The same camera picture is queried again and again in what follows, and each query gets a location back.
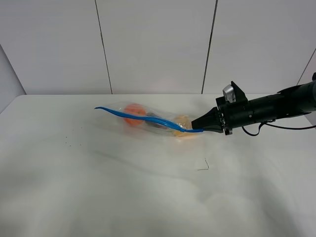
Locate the yellow pear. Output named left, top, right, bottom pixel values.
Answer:
left=172, top=115, right=196, bottom=138

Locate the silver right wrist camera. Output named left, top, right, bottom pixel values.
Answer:
left=223, top=84, right=236, bottom=103

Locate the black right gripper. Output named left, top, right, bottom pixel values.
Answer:
left=191, top=81, right=248, bottom=135

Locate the clear zip bag blue seal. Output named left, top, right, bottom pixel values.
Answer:
left=94, top=101, right=203, bottom=140

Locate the orange fruit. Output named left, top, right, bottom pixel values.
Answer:
left=123, top=104, right=146, bottom=127

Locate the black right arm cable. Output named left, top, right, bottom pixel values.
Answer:
left=241, top=119, right=316, bottom=136

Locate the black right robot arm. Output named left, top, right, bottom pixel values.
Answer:
left=192, top=77, right=316, bottom=135

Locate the purple eggplant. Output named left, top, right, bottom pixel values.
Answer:
left=142, top=112, right=168, bottom=130

